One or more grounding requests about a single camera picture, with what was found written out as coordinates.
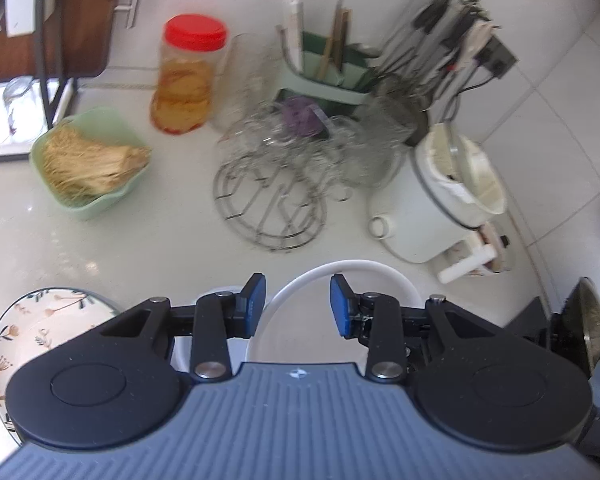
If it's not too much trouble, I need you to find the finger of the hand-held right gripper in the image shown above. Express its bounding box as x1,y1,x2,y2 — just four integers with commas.
510,297,582,362

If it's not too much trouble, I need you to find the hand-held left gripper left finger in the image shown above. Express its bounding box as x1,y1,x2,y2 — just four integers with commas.
99,273,267,382

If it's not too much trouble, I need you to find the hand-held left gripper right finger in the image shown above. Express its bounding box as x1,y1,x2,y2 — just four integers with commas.
329,273,512,382

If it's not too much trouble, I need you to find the floral plate with dark rim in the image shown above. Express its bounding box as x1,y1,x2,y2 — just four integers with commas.
0,287,124,434

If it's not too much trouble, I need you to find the white patterned mug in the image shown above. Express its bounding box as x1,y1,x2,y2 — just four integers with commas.
436,222,515,286

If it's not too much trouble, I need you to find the white electric cooker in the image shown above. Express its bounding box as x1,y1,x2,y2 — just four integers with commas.
368,122,509,265

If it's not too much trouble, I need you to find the textured glass pitcher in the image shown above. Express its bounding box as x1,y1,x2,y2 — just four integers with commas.
339,94,417,189

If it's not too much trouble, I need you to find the purple glass cup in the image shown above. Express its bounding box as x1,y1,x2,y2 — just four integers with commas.
280,97,327,136

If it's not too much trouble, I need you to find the green utensil holder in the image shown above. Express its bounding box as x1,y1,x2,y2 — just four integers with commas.
274,29,382,112

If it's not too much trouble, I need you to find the bundle of dried noodles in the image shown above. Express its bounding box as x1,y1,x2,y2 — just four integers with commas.
41,127,151,199

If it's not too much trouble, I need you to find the tall clear glass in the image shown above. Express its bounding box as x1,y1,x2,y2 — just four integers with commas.
212,33,277,132

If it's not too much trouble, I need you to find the green bowl with noodles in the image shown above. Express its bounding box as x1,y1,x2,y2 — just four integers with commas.
29,105,154,221

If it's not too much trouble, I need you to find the clear jar with red lid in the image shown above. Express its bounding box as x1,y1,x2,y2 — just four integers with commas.
149,14,230,136

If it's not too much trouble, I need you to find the brown chopsticks bundle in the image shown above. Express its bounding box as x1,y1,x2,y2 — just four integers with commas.
314,0,354,82

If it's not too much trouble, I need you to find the white chopsticks bundle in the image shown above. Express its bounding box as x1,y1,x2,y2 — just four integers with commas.
279,0,307,69

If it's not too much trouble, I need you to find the brown wooden cutting board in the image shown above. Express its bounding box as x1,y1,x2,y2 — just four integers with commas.
0,0,152,87

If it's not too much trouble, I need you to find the black dish rack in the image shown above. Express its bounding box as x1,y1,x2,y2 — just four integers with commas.
0,0,82,167

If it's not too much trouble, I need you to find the round wire cup rack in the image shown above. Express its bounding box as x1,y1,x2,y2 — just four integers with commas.
213,105,354,251

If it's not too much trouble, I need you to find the black wall power outlet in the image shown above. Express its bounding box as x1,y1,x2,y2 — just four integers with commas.
480,34,520,81

